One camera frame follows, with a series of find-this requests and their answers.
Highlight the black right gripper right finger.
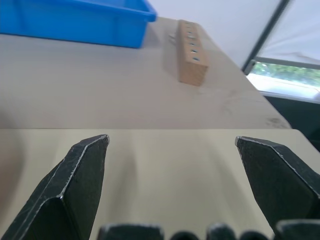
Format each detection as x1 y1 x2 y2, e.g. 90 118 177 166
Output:
234 135 320 240

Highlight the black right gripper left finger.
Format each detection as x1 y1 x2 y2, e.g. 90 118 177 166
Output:
0 134 111 240

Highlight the dark tent pole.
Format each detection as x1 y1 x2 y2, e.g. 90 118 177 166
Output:
241 0 293 76

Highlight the wooden block with holes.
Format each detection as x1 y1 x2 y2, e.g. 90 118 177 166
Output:
177 19 210 88

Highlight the white tent canopy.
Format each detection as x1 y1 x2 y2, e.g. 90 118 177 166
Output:
147 0 320 68

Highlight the blue plastic bin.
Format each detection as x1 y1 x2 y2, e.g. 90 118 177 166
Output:
0 0 158 49

